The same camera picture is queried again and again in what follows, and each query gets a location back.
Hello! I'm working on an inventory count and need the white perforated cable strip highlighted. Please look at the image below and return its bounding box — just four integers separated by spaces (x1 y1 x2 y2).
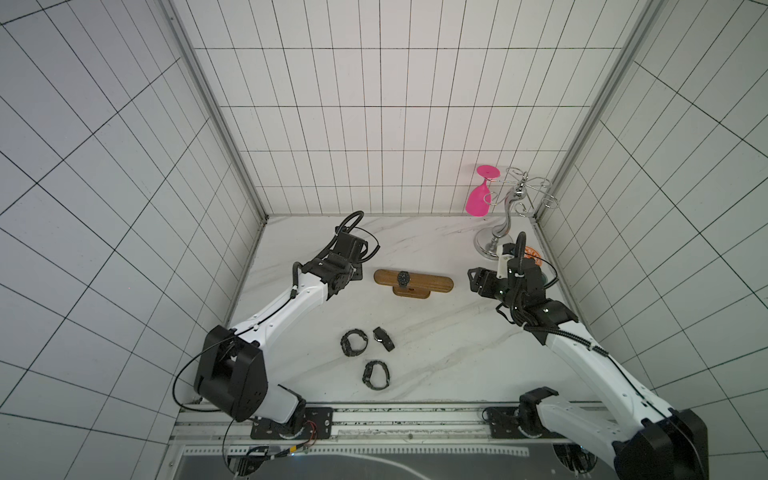
176 443 531 458

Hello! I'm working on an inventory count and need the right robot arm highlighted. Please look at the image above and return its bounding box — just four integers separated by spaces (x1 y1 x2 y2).
467 233 710 479

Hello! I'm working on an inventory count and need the orange patterned white bowl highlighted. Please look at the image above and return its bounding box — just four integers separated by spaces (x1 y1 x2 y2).
524 246 543 267

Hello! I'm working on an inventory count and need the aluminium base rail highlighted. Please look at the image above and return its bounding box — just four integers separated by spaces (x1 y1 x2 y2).
171 402 528 445

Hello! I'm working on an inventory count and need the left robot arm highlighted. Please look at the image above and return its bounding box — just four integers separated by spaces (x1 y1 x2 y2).
182 210 380 431

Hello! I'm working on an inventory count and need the brown wooden watch stand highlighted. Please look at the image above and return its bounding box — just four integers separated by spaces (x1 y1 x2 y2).
373 269 454 299

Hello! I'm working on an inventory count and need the chrome wire glass holder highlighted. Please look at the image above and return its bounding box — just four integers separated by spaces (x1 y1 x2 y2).
474 167 558 260

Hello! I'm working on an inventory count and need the black rugged digital watch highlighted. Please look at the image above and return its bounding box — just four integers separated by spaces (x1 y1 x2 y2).
362 360 391 391

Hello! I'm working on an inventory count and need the black round analog watch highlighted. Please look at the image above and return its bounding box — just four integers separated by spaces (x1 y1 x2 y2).
397 271 411 290

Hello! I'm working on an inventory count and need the chunky black sport watch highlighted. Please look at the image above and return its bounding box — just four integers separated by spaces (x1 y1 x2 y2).
340 329 369 358

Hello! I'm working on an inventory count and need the small black square watch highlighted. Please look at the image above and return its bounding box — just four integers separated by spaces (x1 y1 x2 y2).
373 327 395 352

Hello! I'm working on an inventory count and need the pink plastic wine glass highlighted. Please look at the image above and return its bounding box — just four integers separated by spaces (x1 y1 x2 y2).
465 165 501 217

